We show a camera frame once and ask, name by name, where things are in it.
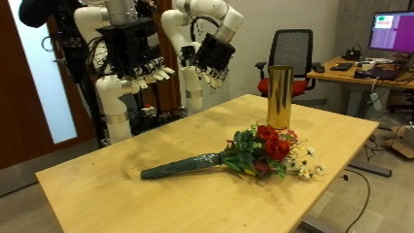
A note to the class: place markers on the black computer mouse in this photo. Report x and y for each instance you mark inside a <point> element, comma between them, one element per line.
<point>318,68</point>

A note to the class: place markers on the wooden office desk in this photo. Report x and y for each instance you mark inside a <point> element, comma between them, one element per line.
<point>340,77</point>

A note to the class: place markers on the black robot stand frame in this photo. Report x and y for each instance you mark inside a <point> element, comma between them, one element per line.
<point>91,110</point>

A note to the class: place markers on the black keyboard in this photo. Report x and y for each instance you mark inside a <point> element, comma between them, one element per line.
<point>342,66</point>

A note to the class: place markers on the grey table foot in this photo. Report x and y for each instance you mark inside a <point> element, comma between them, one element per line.
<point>370,168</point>

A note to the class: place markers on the black desk phone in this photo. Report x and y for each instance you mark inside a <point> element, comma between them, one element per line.
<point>352,54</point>

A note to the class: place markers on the brown door frosted glass panel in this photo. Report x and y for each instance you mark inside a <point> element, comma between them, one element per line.
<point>21,97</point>

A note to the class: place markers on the cardboard box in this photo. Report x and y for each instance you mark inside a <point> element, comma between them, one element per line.
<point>400,144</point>

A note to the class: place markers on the black mesh office chair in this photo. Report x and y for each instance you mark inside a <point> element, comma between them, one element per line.
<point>290,48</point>

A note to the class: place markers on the white power adapter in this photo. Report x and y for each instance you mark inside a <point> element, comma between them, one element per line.
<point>376,101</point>

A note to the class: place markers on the black jacket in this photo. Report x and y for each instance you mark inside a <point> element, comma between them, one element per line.
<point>38,11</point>

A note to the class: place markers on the computer monitor purple screen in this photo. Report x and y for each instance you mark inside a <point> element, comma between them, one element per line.
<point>394,32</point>

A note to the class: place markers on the black laptop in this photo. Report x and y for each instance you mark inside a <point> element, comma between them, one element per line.
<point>383,73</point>

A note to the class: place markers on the tall gold cylinder vase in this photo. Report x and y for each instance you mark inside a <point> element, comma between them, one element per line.
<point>279,97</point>

